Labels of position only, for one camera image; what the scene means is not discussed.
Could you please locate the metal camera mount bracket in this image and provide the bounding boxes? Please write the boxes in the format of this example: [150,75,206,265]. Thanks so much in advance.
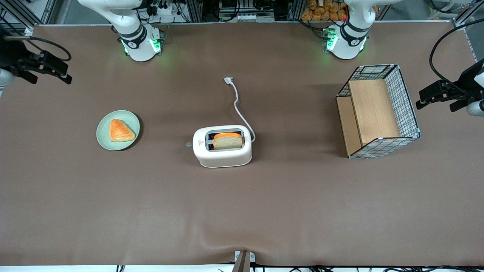
[231,250,256,272]

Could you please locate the pale green round plate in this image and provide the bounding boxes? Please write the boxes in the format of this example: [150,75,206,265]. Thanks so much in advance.
[96,110,141,151]

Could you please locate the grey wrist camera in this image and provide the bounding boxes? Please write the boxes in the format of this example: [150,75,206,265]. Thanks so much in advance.
[0,68,38,87]
[450,99,484,117]

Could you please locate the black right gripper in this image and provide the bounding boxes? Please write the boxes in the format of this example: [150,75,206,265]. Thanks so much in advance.
[0,26,73,85]

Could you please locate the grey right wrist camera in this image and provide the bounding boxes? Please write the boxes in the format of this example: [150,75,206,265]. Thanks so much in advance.
[0,68,38,87]

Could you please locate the aluminium frame profile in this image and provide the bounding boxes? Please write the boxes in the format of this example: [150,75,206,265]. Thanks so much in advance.
[452,0,484,29]

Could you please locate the wooden shelf insert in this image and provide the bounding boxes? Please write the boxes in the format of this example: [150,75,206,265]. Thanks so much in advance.
[337,79,401,156]

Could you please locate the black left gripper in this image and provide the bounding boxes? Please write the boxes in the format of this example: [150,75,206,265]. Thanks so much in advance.
[416,59,484,110]

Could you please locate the white power strip with plugs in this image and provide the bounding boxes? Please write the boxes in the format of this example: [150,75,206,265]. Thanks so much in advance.
[149,2,179,16]

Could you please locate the bag of orange buns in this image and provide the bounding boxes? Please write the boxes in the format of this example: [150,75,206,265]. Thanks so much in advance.
[301,0,349,22]

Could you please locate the white two-slot toaster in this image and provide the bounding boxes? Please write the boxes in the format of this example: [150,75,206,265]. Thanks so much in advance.
[193,125,253,168]

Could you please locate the toast bread slice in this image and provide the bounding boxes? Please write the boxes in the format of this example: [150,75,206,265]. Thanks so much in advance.
[213,132,244,150]

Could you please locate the white multi-socket strip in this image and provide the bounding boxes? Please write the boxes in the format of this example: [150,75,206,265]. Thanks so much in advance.
[219,13,275,23]

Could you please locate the triangular orange pastry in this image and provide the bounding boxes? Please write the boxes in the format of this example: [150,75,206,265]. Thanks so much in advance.
[109,119,136,142]

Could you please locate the white toaster power cable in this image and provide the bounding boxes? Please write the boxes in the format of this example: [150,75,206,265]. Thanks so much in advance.
[224,77,256,143]

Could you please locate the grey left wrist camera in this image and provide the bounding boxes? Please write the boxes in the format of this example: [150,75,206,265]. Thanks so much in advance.
[450,99,484,117]

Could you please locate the black wire mesh basket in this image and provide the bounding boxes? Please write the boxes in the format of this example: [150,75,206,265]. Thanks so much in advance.
[336,64,421,159]

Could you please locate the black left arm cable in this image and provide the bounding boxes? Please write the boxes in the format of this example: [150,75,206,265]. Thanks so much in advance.
[429,19,484,95]

